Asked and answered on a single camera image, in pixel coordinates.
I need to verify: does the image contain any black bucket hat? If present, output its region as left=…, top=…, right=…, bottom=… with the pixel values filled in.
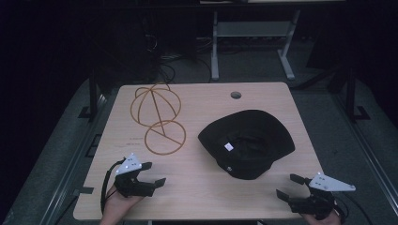
left=197, top=109, right=297, bottom=181

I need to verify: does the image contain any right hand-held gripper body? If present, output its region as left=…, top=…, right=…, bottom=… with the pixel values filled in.
left=288, top=171, right=357, bottom=220

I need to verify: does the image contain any bundle of floor cables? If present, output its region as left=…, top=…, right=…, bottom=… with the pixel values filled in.
left=154, top=52, right=214, bottom=84

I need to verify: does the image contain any gold wire hat stand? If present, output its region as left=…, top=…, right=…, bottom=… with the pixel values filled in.
left=130, top=82, right=188, bottom=157

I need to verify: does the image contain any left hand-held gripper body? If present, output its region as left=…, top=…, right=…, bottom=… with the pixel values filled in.
left=113, top=152, right=157, bottom=199

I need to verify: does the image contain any person's right hand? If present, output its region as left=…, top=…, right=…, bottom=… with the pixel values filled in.
left=300, top=209, right=343, bottom=225

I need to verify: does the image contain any grey metal stand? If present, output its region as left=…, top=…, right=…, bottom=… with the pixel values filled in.
left=209, top=8, right=302, bottom=82

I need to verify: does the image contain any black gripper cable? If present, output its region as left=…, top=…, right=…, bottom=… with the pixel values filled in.
left=99, top=157, right=127, bottom=216
left=331, top=199, right=349, bottom=224

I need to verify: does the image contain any black upright post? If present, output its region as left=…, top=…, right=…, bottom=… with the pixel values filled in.
left=344, top=66, right=372, bottom=122
left=77, top=68, right=100, bottom=122

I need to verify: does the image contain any person's left hand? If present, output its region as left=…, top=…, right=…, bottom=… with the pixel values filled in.
left=99, top=184, right=144, bottom=225

